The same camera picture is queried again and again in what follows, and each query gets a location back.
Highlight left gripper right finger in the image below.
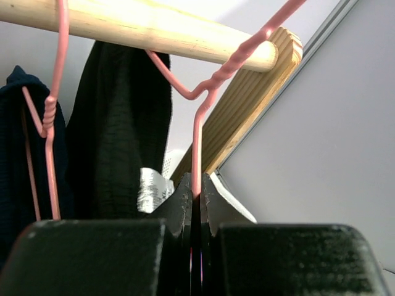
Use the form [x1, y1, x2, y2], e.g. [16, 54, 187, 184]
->
[200, 175, 389, 295]

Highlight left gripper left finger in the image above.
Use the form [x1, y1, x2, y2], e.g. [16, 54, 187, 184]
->
[1, 175, 192, 295]

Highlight navy blue shorts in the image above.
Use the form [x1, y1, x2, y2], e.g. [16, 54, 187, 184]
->
[1, 65, 52, 264]

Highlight black shorts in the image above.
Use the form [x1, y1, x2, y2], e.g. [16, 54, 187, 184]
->
[65, 41, 172, 219]

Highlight white plastic basket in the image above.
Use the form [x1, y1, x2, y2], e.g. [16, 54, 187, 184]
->
[162, 149, 185, 179]

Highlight wooden clothes rack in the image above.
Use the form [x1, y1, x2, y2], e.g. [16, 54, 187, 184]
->
[0, 0, 304, 184]

